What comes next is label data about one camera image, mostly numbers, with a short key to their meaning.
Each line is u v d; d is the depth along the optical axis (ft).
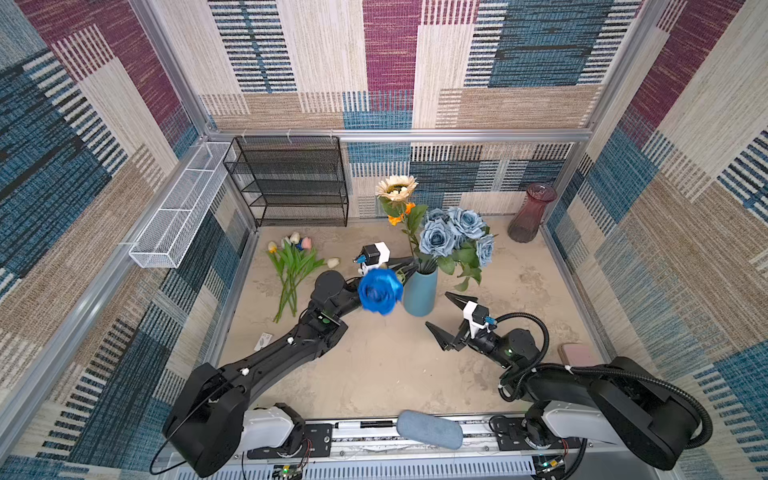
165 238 2.34
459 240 2.18
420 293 2.81
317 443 2.40
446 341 2.21
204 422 1.30
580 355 2.80
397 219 2.44
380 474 2.30
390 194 2.21
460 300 2.46
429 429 2.39
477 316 2.08
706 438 1.35
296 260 3.44
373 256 1.88
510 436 2.39
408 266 2.21
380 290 1.53
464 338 2.21
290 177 3.56
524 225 3.46
